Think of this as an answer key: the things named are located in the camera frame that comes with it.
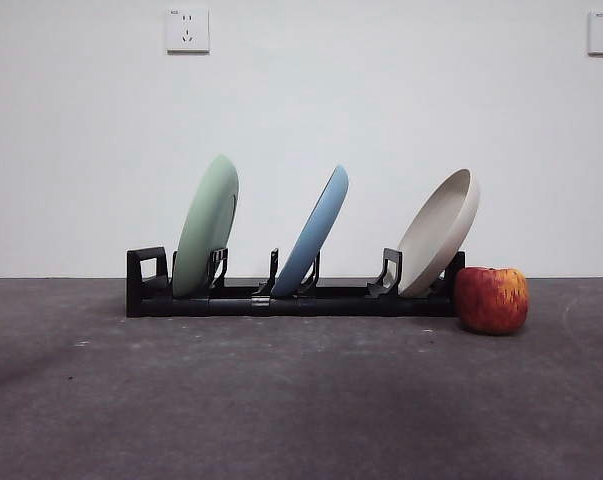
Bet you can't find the green plate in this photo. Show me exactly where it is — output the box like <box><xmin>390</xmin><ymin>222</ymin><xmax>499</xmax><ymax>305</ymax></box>
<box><xmin>172</xmin><ymin>153</ymin><xmax>242</xmax><ymax>299</ymax></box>

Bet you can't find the red apple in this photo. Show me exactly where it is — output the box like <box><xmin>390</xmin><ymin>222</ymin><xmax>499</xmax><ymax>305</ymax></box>
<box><xmin>454</xmin><ymin>266</ymin><xmax>530</xmax><ymax>336</ymax></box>

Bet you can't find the blue plate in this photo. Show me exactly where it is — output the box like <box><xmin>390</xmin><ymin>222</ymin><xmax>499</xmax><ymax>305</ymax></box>
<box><xmin>270</xmin><ymin>163</ymin><xmax>351</xmax><ymax>297</ymax></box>

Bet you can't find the black plate rack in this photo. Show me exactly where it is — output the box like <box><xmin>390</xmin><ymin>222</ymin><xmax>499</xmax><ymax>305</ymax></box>
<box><xmin>126</xmin><ymin>244</ymin><xmax>466</xmax><ymax>319</ymax></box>

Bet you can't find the beige plate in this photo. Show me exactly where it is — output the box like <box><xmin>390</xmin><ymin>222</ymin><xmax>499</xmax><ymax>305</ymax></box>
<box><xmin>396</xmin><ymin>167</ymin><xmax>482</xmax><ymax>298</ymax></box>

